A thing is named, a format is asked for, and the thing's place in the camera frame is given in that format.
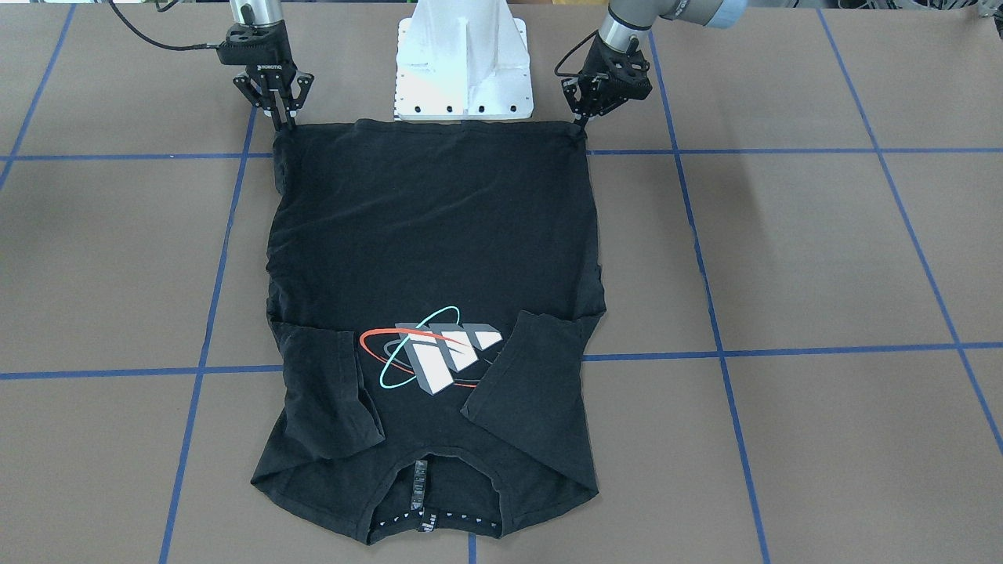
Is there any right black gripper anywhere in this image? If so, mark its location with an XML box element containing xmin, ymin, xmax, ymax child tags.
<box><xmin>216</xmin><ymin>23</ymin><xmax>314</xmax><ymax>132</ymax></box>

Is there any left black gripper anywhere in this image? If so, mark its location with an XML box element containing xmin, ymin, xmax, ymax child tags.
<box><xmin>561</xmin><ymin>36</ymin><xmax>653</xmax><ymax>139</ymax></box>

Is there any black graphic t-shirt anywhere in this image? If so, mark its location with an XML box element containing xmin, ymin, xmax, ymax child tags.
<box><xmin>251</xmin><ymin>119</ymin><xmax>606</xmax><ymax>544</ymax></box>

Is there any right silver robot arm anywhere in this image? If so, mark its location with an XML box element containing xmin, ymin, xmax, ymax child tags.
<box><xmin>215</xmin><ymin>1</ymin><xmax>314</xmax><ymax>131</ymax></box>

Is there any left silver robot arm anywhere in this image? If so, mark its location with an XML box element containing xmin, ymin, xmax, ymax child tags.
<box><xmin>554</xmin><ymin>1</ymin><xmax>748</xmax><ymax>129</ymax></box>

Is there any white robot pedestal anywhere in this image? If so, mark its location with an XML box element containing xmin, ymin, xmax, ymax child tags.
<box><xmin>393</xmin><ymin>1</ymin><xmax>534</xmax><ymax>121</ymax></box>

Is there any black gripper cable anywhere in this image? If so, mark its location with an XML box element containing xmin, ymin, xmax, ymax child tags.
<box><xmin>108</xmin><ymin>0</ymin><xmax>228</xmax><ymax>52</ymax></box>

